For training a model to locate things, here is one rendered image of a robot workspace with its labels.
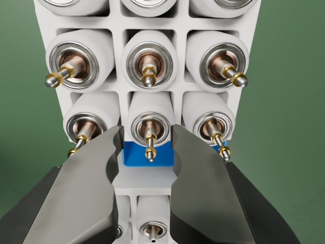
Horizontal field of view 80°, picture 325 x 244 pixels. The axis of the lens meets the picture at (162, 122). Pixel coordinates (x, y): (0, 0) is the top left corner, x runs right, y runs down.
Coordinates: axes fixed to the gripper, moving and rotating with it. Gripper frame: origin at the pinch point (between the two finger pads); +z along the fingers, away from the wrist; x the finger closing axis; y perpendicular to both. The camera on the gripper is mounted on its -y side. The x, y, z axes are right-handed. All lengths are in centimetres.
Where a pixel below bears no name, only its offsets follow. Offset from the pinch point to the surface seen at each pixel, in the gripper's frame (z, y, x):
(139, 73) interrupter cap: 20.6, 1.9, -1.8
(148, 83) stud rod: 11.8, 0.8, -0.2
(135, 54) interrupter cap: 20.5, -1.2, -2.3
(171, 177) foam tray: 32.1, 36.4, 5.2
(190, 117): 21.6, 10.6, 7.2
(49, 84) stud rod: 11.8, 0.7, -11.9
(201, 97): 25.6, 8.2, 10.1
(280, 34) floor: 46, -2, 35
